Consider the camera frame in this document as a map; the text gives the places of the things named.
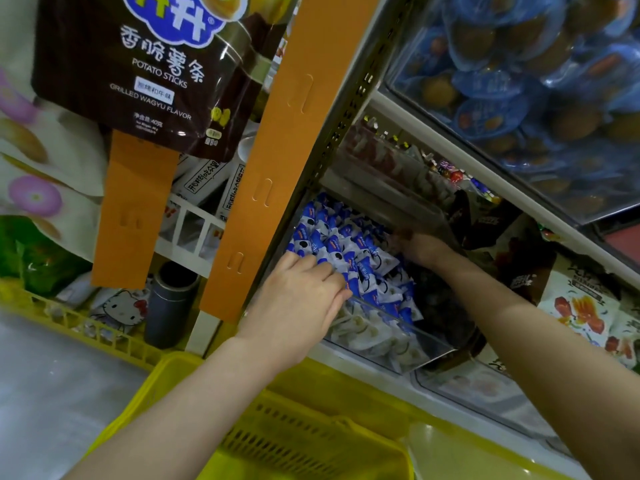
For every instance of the person's right hand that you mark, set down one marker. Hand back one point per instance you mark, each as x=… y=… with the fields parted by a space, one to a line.
x=425 y=253

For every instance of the person's left hand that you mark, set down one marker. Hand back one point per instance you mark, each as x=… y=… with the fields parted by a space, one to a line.
x=295 y=315

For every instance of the pile of blue snack packets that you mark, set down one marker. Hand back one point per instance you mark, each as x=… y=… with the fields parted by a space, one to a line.
x=375 y=280

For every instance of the yellow plastic shopping basket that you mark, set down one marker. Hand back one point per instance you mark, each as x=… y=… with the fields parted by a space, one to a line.
x=260 y=450

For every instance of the person's right forearm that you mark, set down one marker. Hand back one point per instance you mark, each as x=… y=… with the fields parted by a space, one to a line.
x=550 y=360

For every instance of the person's left forearm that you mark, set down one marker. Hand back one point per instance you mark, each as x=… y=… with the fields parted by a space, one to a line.
x=180 y=425

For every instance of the store shelf with yellow base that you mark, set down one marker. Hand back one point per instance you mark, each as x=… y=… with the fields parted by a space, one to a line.
x=480 y=450

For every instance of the yellow floor basket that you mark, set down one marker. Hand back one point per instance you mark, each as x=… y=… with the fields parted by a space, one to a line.
x=70 y=330

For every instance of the green snack bags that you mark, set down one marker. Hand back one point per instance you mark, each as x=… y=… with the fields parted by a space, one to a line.
x=40 y=260

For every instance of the purple white snack bag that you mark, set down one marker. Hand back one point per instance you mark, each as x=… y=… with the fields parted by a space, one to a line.
x=40 y=200
x=45 y=145

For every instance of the clear plastic bin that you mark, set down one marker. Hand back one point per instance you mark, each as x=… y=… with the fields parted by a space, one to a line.
x=440 y=345
x=490 y=390

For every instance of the row of small brown packets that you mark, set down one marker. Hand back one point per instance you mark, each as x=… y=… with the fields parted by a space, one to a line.
x=410 y=160

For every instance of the dark grey cylinder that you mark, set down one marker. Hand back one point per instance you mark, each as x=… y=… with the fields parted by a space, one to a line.
x=170 y=307

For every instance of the white card packet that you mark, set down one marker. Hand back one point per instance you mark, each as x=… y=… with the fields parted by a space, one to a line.
x=210 y=180

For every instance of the row of fruit print bags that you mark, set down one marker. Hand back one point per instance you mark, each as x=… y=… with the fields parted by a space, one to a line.
x=590 y=310

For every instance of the white cartoon print packet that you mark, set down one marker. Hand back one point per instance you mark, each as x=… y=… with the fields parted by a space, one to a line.
x=120 y=307

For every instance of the orange hanging strip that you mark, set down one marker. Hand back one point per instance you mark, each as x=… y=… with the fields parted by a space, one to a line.
x=135 y=215

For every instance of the red price sign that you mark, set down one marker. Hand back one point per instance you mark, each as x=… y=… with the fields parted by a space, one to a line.
x=622 y=243

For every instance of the pile of blue jelly cups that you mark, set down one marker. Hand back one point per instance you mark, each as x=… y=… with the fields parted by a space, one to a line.
x=530 y=75

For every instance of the black potato stick bag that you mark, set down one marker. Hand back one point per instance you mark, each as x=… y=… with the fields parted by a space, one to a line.
x=150 y=85

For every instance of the orange shelf post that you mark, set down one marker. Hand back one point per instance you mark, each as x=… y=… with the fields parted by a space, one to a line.
x=290 y=145

